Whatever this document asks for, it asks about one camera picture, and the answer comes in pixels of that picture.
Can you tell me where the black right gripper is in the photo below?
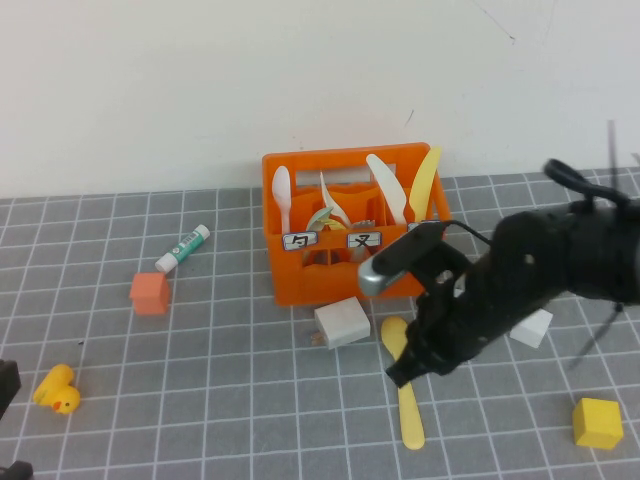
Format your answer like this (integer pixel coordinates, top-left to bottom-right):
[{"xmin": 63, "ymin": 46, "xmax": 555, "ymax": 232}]
[{"xmin": 387, "ymin": 272, "xmax": 531, "ymax": 389}]

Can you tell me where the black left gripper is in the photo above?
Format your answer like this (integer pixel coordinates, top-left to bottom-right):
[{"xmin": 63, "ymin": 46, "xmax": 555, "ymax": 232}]
[{"xmin": 0, "ymin": 358, "xmax": 22, "ymax": 419}]

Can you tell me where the yellow plastic spoon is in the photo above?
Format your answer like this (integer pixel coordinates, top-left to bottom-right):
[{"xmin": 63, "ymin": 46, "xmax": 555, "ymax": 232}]
[{"xmin": 380, "ymin": 315, "xmax": 426, "ymax": 450}]

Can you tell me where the pale pink plastic spoon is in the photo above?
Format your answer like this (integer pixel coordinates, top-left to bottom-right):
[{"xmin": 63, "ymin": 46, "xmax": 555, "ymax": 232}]
[{"xmin": 272, "ymin": 165, "xmax": 293, "ymax": 234}]

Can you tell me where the orange plastic cutlery holder crate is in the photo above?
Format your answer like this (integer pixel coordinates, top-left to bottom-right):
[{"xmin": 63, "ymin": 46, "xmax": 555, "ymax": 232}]
[{"xmin": 262, "ymin": 142, "xmax": 453, "ymax": 307}]

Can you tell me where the yellow rubber duck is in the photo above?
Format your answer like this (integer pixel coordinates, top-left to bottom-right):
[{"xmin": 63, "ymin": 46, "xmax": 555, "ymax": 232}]
[{"xmin": 33, "ymin": 363, "xmax": 82, "ymax": 415}]

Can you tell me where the white charger plug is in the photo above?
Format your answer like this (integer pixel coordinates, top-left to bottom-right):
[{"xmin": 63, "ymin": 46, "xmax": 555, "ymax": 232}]
[{"xmin": 312, "ymin": 296, "xmax": 372, "ymax": 350}]

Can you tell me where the white cube block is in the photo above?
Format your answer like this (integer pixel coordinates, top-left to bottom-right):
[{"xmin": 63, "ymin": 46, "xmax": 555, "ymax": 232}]
[{"xmin": 509, "ymin": 309, "xmax": 554, "ymax": 349}]

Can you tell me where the orange house-shaped block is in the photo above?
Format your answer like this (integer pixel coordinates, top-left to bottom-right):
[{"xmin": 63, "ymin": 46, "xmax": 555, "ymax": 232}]
[{"xmin": 129, "ymin": 272, "xmax": 171, "ymax": 317}]

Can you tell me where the grey grid table mat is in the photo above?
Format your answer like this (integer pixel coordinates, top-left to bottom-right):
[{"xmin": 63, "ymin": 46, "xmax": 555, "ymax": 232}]
[{"xmin": 0, "ymin": 167, "xmax": 640, "ymax": 480}]

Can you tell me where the white plastic utensil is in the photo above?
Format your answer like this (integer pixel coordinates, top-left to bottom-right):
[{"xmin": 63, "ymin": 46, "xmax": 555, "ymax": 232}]
[{"xmin": 319, "ymin": 171, "xmax": 353, "ymax": 232}]

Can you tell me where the pale green plastic spoon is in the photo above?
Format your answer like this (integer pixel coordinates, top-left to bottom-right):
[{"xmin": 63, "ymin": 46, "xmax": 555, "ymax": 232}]
[{"xmin": 305, "ymin": 207, "xmax": 332, "ymax": 233}]

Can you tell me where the yellow plastic knife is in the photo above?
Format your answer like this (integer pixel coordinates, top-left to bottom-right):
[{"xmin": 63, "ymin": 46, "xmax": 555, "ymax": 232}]
[{"xmin": 408, "ymin": 145, "xmax": 444, "ymax": 223}]

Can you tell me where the white plastic knife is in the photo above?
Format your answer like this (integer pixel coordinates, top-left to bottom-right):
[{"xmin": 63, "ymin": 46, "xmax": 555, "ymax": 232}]
[{"xmin": 365, "ymin": 154, "xmax": 409, "ymax": 226}]

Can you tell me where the yellow cube block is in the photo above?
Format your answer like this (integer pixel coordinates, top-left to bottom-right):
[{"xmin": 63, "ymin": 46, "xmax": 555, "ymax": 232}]
[{"xmin": 572, "ymin": 397, "xmax": 625, "ymax": 450}]

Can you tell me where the green and white glue stick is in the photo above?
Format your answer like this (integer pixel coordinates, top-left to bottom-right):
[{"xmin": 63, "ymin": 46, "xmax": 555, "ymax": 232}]
[{"xmin": 154, "ymin": 224, "xmax": 211, "ymax": 274}]

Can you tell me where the thin black rod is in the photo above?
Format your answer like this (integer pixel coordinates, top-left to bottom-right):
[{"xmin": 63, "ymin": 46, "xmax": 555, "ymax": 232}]
[{"xmin": 607, "ymin": 119, "xmax": 620, "ymax": 194}]

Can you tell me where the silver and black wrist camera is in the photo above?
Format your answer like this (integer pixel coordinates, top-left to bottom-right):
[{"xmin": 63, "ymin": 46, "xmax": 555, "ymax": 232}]
[{"xmin": 357, "ymin": 219, "xmax": 451, "ymax": 299}]

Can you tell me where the thin black camera cable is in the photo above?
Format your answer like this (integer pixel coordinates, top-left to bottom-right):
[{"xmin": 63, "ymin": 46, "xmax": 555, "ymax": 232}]
[{"xmin": 442, "ymin": 219, "xmax": 496, "ymax": 247}]

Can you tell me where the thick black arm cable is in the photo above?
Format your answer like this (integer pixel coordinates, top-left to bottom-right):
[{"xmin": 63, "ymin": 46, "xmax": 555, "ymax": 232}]
[{"xmin": 542, "ymin": 158, "xmax": 634, "ymax": 214}]

